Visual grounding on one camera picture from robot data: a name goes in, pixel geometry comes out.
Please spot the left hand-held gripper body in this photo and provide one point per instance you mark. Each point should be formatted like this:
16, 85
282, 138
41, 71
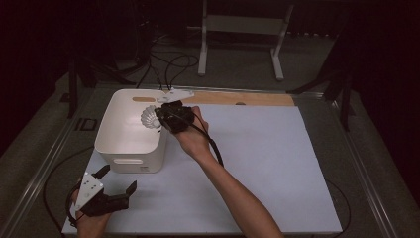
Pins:
89, 191

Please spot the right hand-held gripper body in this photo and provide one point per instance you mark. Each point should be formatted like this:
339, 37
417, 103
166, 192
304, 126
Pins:
180, 117

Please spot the white feather shuttlecock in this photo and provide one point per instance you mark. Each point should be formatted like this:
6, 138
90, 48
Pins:
150, 117

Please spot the white plastic storage bin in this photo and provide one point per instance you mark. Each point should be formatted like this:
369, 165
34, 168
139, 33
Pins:
128, 142

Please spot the person's right hand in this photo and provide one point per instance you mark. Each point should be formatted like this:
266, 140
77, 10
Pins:
193, 142

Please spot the person's left hand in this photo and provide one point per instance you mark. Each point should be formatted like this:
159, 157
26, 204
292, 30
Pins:
91, 227

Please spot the black stand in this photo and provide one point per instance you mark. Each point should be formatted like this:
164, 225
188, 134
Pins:
345, 105
72, 92

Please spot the white metal stand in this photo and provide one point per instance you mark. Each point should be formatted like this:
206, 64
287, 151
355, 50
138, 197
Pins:
244, 24

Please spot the white table sheet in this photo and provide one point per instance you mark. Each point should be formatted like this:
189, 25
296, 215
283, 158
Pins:
280, 172

